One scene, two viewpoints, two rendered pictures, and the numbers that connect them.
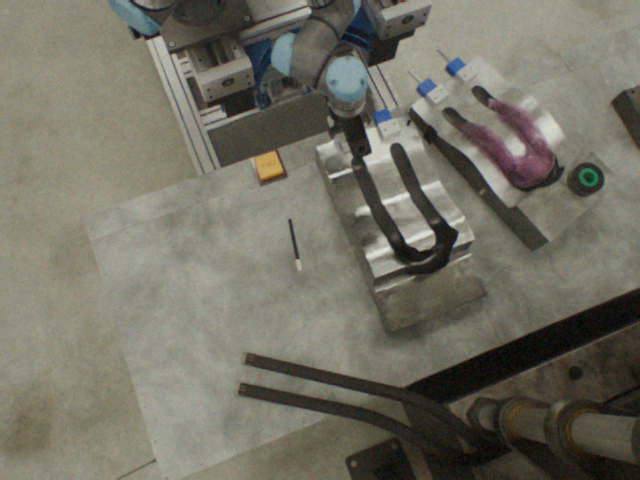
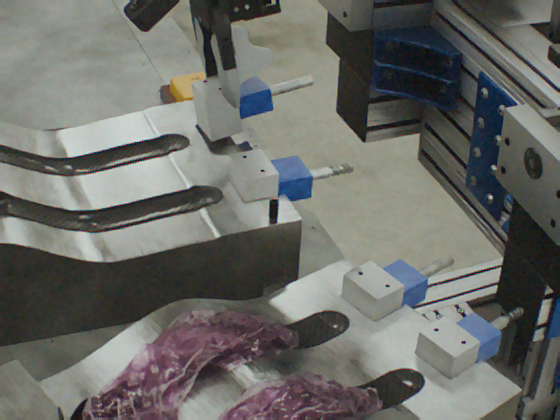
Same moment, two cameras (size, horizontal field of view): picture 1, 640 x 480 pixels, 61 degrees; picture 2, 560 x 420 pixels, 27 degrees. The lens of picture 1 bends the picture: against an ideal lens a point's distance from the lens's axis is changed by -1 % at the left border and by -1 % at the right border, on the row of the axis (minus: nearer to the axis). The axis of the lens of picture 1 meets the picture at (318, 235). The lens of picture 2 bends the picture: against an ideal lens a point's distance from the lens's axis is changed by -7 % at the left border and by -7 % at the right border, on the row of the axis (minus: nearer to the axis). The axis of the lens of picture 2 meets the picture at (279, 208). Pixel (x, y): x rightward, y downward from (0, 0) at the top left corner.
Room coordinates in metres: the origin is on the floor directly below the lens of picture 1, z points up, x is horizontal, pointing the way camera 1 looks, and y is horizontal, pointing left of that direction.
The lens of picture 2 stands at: (0.75, -1.20, 1.60)
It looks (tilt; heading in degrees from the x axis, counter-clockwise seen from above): 35 degrees down; 94
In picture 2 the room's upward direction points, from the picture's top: 3 degrees clockwise
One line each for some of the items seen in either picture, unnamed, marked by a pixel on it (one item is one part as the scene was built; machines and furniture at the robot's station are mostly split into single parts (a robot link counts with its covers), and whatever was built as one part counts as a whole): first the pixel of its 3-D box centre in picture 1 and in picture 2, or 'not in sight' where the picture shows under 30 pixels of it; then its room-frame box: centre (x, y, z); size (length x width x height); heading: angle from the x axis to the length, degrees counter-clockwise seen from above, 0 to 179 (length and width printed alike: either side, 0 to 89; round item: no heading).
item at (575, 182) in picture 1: (585, 179); not in sight; (0.57, -0.65, 0.93); 0.08 x 0.08 x 0.04
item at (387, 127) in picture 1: (381, 116); (295, 178); (0.70, -0.13, 0.89); 0.13 x 0.05 x 0.05; 27
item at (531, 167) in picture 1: (511, 139); (223, 391); (0.67, -0.47, 0.90); 0.26 x 0.18 x 0.08; 45
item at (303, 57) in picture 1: (306, 54); not in sight; (0.63, 0.06, 1.24); 0.11 x 0.11 x 0.08; 67
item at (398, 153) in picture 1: (405, 206); (51, 174); (0.45, -0.20, 0.92); 0.35 x 0.16 x 0.09; 27
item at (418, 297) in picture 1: (400, 219); (38, 210); (0.43, -0.20, 0.87); 0.50 x 0.26 x 0.14; 27
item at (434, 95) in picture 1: (424, 86); (406, 283); (0.82, -0.25, 0.86); 0.13 x 0.05 x 0.05; 45
